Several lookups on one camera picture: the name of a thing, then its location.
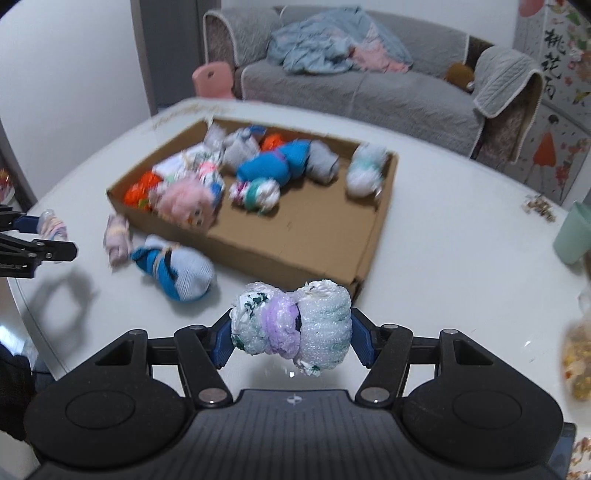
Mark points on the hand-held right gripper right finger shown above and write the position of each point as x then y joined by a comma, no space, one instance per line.
362,341

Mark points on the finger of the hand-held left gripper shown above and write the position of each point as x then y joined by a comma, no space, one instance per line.
27,224
51,251

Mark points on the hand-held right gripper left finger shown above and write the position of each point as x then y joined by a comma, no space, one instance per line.
224,341

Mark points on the small pastel striped bundle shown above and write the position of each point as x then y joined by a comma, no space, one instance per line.
53,226

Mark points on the white bundle purple scrunchie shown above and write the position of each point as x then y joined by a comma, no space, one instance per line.
318,327

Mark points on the cardboard box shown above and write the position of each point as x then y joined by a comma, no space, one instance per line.
300,235

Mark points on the small pink bundle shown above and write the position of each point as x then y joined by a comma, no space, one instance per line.
117,237

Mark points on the light blue sock bundle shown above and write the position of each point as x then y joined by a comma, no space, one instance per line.
189,274

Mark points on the orange bundle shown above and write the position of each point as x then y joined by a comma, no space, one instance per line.
138,194
273,141

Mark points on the pink fluffy doll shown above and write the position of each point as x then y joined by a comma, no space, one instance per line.
180,201

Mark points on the white pale green bundle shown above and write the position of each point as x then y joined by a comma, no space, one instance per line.
364,175

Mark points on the grey sock bundle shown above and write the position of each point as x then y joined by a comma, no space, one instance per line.
323,161

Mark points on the clear snack bag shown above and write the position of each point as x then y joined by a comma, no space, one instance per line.
579,360

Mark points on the small dried scraps pile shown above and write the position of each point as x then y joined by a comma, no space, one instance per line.
538,205

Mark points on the pink plastic stool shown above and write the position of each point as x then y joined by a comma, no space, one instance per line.
212,81

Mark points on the pale green cup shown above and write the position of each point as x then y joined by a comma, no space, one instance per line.
572,235

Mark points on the grey quilted sofa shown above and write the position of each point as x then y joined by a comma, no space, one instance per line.
369,97

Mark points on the pink clothes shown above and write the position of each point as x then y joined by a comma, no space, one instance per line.
374,57

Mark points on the brown plush toy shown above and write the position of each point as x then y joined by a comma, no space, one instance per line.
459,74

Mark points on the light blue clothes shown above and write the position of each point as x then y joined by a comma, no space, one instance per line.
318,46

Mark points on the wall poster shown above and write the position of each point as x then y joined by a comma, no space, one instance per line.
558,138

